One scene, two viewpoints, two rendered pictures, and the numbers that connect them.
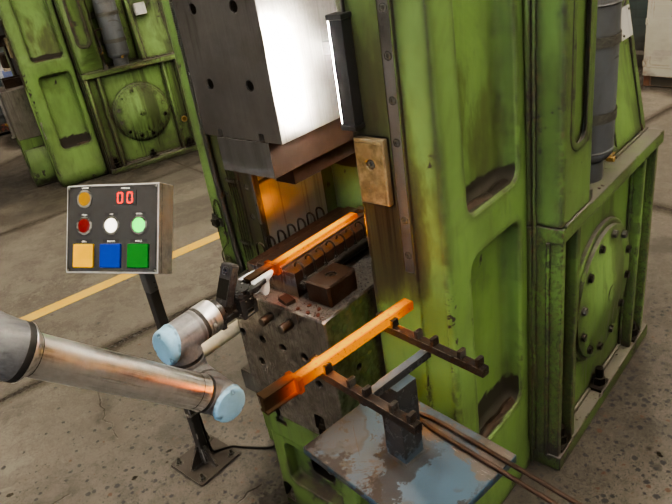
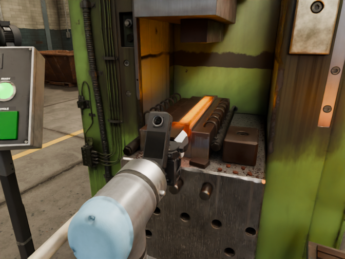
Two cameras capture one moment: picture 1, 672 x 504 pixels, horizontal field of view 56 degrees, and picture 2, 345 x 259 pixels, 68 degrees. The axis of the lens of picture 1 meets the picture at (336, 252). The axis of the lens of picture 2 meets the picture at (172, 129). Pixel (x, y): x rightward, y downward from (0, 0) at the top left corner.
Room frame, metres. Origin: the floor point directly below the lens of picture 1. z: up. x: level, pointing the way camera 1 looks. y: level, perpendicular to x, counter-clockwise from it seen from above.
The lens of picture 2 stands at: (1.01, 0.47, 1.23)
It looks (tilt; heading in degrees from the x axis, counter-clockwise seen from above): 20 degrees down; 334
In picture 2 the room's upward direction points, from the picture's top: straight up
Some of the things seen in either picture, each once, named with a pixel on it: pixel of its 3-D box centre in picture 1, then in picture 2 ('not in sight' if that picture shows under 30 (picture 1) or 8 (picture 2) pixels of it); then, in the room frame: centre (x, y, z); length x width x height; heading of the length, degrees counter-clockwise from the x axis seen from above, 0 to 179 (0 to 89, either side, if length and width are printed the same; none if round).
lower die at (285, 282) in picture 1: (319, 245); (192, 118); (1.74, 0.05, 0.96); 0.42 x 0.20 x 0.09; 136
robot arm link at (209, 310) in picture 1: (208, 318); (141, 185); (1.39, 0.35, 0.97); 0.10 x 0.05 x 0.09; 45
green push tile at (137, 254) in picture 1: (138, 255); (3, 126); (1.77, 0.60, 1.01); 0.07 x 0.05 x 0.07; 71
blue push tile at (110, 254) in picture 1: (111, 255); not in sight; (1.81, 0.69, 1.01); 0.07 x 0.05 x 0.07; 71
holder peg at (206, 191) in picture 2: (285, 326); (206, 191); (1.46, 0.17, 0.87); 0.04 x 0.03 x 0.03; 136
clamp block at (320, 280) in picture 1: (332, 284); (241, 144); (1.51, 0.02, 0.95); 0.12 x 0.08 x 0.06; 136
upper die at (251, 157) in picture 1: (299, 131); (195, 3); (1.74, 0.05, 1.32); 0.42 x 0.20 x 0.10; 136
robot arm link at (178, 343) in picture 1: (181, 337); (116, 218); (1.33, 0.41, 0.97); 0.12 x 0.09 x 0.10; 135
